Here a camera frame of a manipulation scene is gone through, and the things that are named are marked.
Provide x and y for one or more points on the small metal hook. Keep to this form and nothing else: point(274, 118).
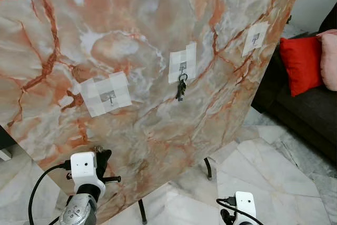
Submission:
point(109, 96)
point(182, 67)

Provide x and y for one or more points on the dark brown sofa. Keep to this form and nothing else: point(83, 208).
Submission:
point(305, 119)

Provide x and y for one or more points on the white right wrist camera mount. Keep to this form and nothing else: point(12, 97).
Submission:
point(245, 206)

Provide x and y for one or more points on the red cushion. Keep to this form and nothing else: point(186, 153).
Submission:
point(300, 64)

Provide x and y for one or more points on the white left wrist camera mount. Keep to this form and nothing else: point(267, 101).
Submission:
point(83, 167)

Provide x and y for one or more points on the pink cushion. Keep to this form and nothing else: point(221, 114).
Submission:
point(329, 59)

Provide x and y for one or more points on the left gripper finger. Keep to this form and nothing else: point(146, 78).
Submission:
point(104, 163)

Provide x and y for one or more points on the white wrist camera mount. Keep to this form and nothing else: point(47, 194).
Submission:
point(245, 206)
point(83, 167)

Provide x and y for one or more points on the orange marble pattern board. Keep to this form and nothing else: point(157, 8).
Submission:
point(158, 125)

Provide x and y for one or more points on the black metal board leg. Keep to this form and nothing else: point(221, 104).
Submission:
point(208, 168)
point(142, 212)

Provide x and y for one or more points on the translucent tape patch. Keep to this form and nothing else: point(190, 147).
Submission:
point(256, 48)
point(95, 90)
point(183, 54)

